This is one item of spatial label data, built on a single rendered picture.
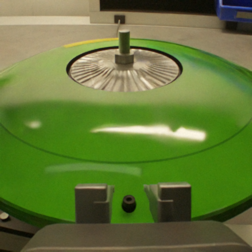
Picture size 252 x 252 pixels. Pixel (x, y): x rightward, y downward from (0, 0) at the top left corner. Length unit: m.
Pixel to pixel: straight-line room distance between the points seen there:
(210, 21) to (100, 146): 0.89
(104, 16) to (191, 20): 0.28
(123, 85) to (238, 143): 0.10
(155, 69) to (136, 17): 0.78
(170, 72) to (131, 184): 0.13
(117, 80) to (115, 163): 0.09
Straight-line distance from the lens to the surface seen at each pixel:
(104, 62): 0.29
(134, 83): 0.26
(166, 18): 1.06
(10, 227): 0.38
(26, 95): 0.27
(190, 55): 0.33
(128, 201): 0.18
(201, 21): 1.06
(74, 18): 1.16
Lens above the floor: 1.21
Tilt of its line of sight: 34 degrees down
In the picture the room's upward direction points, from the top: straight up
